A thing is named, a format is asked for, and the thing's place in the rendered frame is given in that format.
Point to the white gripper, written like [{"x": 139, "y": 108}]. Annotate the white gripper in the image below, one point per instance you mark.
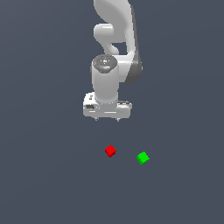
[{"x": 106, "y": 110}]

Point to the red cube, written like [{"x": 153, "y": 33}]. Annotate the red cube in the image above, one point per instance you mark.
[{"x": 110, "y": 150}]

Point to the green cube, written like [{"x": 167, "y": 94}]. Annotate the green cube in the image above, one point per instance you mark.
[{"x": 143, "y": 157}]

